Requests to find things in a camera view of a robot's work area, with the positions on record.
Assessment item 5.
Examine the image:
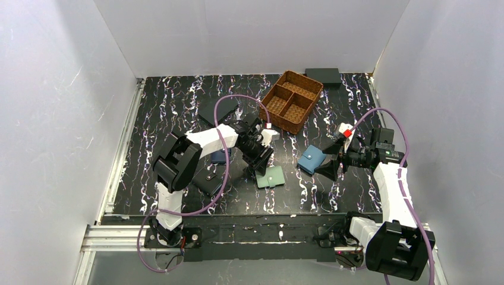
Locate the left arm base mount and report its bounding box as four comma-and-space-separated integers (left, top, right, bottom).
141, 217, 203, 249

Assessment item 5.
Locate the light blue card holder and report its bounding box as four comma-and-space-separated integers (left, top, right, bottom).
297, 145, 326, 175

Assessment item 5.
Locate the black card holder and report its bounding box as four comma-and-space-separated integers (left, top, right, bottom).
192, 168, 225, 198

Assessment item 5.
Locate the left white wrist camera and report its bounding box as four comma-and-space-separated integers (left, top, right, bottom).
260, 123, 280, 147

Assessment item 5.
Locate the brown woven divided basket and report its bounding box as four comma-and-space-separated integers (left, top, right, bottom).
260, 71, 323, 134

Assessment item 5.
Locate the black rectangular box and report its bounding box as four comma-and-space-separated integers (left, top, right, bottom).
305, 68, 342, 88

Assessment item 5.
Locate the green card holder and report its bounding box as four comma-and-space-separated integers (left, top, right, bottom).
255, 166, 285, 189

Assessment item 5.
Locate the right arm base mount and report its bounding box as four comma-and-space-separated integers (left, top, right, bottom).
313, 211, 368, 270

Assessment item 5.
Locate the navy blue card holder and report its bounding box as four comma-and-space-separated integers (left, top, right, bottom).
210, 148, 232, 164

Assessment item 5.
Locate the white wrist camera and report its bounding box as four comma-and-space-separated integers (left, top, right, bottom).
338, 123, 354, 153
260, 123, 280, 147

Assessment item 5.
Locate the aluminium frame rail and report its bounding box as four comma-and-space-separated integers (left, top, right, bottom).
73, 78, 186, 285

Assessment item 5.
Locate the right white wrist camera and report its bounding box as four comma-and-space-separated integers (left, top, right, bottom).
338, 123, 354, 153

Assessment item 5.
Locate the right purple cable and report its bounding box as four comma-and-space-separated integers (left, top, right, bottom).
352, 107, 436, 285

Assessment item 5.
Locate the black flat square pad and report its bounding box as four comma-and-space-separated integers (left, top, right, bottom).
197, 98, 238, 128

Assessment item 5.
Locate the silver open-end wrench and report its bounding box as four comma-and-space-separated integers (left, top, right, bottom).
235, 109, 243, 121

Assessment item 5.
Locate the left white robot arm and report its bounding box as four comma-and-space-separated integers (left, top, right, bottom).
152, 115, 279, 232

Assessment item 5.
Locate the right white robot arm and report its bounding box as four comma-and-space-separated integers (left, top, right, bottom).
315, 123, 436, 281

